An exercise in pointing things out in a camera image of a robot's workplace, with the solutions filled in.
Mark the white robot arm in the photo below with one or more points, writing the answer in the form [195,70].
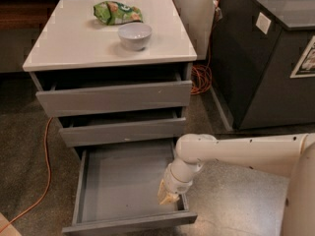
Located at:
[291,156]

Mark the white bowl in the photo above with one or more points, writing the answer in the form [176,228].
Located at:
[135,36]

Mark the dark grey trash bin cabinet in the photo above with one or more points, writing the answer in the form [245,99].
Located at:
[256,61]

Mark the grey bottom drawer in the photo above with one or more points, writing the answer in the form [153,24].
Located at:
[118,190]

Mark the white-topped grey drawer cabinet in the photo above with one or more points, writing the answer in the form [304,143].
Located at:
[76,51]

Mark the grey top drawer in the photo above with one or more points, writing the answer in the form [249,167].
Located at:
[110,99]

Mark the tan cardboard corner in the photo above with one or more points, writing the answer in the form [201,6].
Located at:
[9,230]

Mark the green snack bag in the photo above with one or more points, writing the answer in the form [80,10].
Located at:
[113,13]

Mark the grey drawer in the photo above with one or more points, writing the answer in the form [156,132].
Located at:
[118,190]
[110,99]
[123,127]

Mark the grey middle drawer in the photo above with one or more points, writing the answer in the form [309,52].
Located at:
[123,127]

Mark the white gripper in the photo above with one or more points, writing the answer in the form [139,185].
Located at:
[173,181]

